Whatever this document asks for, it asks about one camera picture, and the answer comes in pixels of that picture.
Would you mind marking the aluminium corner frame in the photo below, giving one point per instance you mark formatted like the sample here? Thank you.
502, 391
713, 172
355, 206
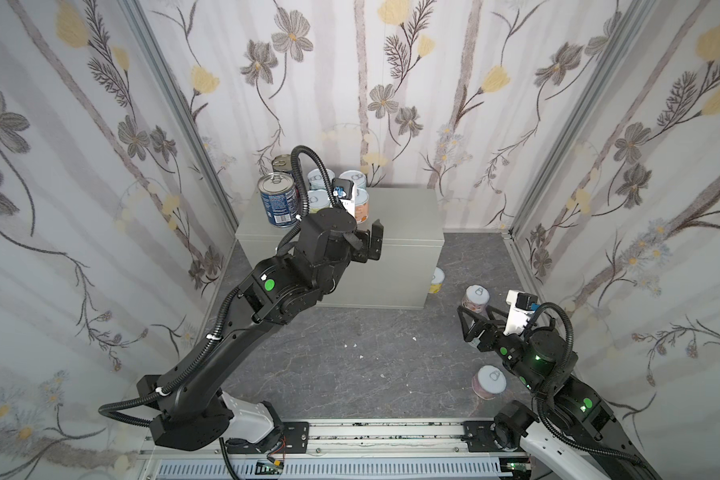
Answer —
179, 108
625, 33

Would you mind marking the pale blue label can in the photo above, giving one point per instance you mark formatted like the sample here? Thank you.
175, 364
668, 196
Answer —
358, 178

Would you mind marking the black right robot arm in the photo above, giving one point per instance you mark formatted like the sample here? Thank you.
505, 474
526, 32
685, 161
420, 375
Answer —
535, 342

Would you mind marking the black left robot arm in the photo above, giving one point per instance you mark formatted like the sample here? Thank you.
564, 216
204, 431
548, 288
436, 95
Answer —
193, 410

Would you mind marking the orange label can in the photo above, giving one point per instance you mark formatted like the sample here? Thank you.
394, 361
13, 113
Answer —
361, 205

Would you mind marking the aluminium corner frame right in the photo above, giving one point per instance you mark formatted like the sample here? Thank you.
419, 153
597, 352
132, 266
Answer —
625, 33

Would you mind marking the blue nutrition label can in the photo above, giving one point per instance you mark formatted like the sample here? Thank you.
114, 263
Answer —
279, 198

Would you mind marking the yellow label can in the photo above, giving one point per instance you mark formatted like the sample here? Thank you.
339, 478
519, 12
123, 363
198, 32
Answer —
437, 281

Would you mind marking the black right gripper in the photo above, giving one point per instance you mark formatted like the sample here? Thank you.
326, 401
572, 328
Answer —
484, 332

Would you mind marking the pink flower label can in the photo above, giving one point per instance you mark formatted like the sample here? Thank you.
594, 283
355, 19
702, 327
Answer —
476, 298

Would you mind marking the dark blue tomato can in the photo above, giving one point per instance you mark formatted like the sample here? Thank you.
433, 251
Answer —
282, 164

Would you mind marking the grey metal cabinet box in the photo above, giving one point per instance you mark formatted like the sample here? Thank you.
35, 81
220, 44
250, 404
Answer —
411, 245

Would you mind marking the green label can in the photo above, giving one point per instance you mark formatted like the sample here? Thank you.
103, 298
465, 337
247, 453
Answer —
318, 200

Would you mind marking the aluminium corner frame left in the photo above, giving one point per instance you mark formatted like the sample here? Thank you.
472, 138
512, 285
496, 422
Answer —
179, 108

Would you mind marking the white slotted cable duct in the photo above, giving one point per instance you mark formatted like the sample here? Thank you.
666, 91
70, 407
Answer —
338, 468

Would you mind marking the light blue label can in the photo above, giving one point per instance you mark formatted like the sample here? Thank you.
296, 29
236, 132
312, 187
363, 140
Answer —
316, 180

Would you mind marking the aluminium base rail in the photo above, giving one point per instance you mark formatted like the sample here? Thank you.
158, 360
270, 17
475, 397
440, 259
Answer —
366, 435

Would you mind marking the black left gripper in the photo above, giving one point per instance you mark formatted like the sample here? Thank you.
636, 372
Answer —
363, 246

